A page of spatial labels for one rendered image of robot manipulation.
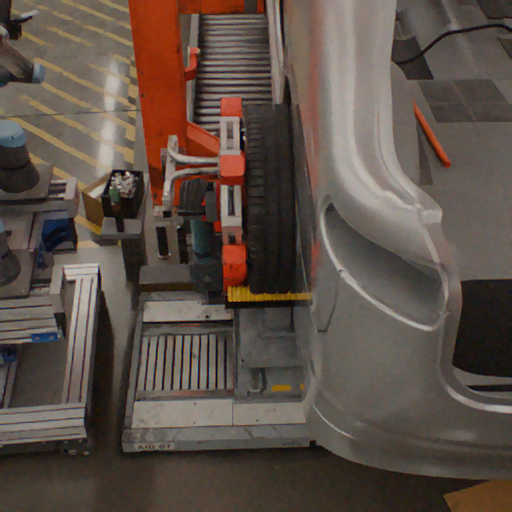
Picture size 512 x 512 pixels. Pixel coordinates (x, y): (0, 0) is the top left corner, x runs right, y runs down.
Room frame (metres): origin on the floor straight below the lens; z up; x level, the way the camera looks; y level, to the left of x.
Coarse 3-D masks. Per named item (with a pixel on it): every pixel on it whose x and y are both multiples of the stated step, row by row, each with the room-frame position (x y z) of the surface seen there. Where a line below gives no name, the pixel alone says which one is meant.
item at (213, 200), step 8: (216, 184) 2.03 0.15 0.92; (208, 192) 2.00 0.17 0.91; (216, 192) 2.00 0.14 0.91; (232, 192) 2.01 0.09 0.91; (208, 200) 1.98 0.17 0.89; (216, 200) 1.98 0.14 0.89; (232, 200) 1.98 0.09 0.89; (208, 208) 1.96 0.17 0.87; (216, 208) 1.96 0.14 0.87; (232, 208) 1.97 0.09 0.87; (184, 216) 1.97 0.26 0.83; (192, 216) 1.97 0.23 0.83; (200, 216) 1.96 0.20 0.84; (208, 216) 1.96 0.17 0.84; (216, 216) 1.96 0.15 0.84
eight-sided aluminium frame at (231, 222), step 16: (224, 128) 2.07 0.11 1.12; (224, 144) 1.98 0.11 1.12; (224, 192) 1.84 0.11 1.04; (240, 192) 1.84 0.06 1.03; (224, 208) 1.80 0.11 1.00; (240, 208) 1.80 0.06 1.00; (224, 224) 1.77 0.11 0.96; (240, 224) 1.77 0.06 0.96; (224, 240) 1.76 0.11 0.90; (240, 240) 1.76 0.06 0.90
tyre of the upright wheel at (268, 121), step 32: (256, 128) 1.99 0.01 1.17; (288, 128) 1.99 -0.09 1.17; (256, 160) 1.87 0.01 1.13; (288, 160) 1.87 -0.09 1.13; (256, 192) 1.79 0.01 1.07; (288, 192) 1.79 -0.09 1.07; (256, 224) 1.74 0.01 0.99; (288, 224) 1.74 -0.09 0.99; (256, 256) 1.71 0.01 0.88; (288, 256) 1.71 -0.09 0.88; (256, 288) 1.74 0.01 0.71; (288, 288) 1.74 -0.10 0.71
